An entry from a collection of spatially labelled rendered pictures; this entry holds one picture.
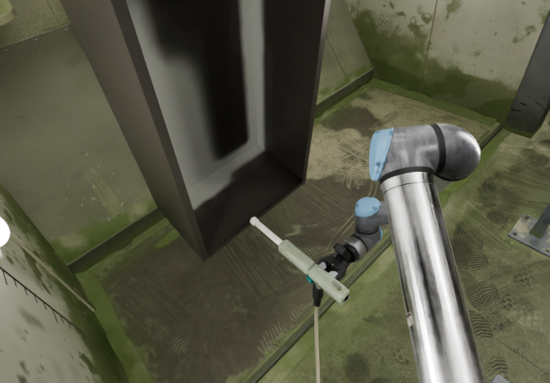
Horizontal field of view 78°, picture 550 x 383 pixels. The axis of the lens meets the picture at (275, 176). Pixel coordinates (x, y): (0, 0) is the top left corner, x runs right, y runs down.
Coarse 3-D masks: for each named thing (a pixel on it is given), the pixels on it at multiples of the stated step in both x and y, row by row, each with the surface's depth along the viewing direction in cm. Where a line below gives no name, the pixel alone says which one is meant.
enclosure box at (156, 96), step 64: (64, 0) 78; (128, 0) 92; (192, 0) 105; (256, 0) 119; (320, 0) 99; (128, 64) 68; (192, 64) 119; (256, 64) 140; (320, 64) 112; (128, 128) 103; (192, 128) 138; (256, 128) 170; (192, 192) 158; (256, 192) 159
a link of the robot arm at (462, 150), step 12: (444, 132) 73; (456, 132) 73; (456, 144) 72; (468, 144) 73; (456, 156) 72; (468, 156) 73; (444, 168) 74; (456, 168) 74; (468, 168) 76; (444, 180) 82; (456, 180) 81
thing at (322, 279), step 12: (264, 228) 134; (276, 240) 129; (288, 252) 124; (300, 252) 123; (300, 264) 120; (312, 264) 119; (312, 276) 117; (324, 276) 115; (324, 288) 114; (336, 288) 112; (336, 300) 113
